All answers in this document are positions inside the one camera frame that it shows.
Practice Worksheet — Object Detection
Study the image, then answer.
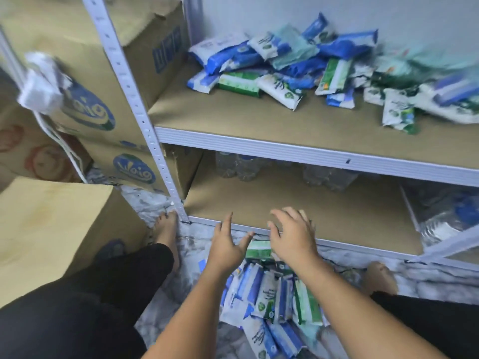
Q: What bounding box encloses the person's left hand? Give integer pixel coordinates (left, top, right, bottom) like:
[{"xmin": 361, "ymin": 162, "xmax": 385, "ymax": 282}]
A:
[{"xmin": 206, "ymin": 213, "xmax": 255, "ymax": 275}]

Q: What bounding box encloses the person's right hand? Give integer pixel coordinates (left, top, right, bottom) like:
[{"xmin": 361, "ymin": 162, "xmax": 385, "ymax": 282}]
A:
[{"xmin": 267, "ymin": 207, "xmax": 323, "ymax": 275}]

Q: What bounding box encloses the person's right leg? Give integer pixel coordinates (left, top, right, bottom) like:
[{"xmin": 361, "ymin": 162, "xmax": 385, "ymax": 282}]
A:
[{"xmin": 370, "ymin": 291, "xmax": 479, "ymax": 359}]

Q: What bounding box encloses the grey metal shelf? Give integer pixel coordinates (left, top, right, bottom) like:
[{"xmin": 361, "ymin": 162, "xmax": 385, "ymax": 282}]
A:
[{"xmin": 0, "ymin": 0, "xmax": 479, "ymax": 270}]

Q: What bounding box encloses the person's foot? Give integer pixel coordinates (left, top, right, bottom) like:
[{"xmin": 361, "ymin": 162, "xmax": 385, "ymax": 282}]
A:
[
  {"xmin": 152, "ymin": 211, "xmax": 182, "ymax": 270},
  {"xmin": 363, "ymin": 261, "xmax": 399, "ymax": 298}
]

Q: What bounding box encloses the plain cardboard box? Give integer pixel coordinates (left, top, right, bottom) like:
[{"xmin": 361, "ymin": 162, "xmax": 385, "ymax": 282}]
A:
[{"xmin": 0, "ymin": 177, "xmax": 151, "ymax": 310}]

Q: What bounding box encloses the person's right forearm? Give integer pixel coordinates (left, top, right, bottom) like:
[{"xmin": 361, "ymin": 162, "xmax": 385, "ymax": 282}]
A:
[{"xmin": 295, "ymin": 258, "xmax": 450, "ymax": 359}]

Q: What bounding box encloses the cardboard box blue print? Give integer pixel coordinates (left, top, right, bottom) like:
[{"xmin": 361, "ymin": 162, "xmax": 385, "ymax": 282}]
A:
[
  {"xmin": 78, "ymin": 134, "xmax": 203, "ymax": 199},
  {"xmin": 0, "ymin": 0, "xmax": 192, "ymax": 150}
]

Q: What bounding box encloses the person's right foot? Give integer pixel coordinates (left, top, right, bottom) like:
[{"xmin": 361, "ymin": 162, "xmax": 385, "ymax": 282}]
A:
[{"xmin": 363, "ymin": 261, "xmax": 399, "ymax": 298}]

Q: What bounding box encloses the person's left foot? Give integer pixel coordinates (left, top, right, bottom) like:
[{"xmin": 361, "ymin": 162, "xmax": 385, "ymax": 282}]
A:
[{"xmin": 152, "ymin": 211, "xmax": 182, "ymax": 270}]

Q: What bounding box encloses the person's left forearm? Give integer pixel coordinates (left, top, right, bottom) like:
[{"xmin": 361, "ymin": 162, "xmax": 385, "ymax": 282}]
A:
[{"xmin": 142, "ymin": 265, "xmax": 244, "ymax": 359}]

